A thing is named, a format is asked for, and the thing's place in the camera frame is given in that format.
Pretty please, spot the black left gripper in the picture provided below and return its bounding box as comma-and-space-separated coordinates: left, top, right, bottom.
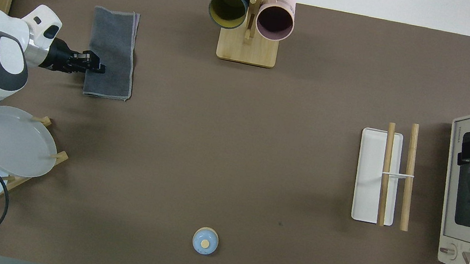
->
40, 37, 110, 79

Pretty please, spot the brown table mat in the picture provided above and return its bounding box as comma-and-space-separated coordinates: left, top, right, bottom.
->
0, 0, 470, 264

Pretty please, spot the wooden mug tree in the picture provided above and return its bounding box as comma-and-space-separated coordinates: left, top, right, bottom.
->
199, 0, 303, 72

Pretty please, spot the wooden towel rack white base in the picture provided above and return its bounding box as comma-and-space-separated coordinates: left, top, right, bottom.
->
347, 115, 427, 232

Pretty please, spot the wooden plate rack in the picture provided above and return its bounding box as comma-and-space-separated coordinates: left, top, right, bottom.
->
0, 109, 75, 236

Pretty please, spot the grey plate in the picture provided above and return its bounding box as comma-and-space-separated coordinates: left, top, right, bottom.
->
0, 105, 65, 183

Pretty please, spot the pink mug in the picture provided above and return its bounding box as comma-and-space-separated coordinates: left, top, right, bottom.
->
253, 0, 299, 45

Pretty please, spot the purple and grey towel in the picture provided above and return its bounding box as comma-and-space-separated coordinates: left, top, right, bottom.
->
79, 5, 146, 103

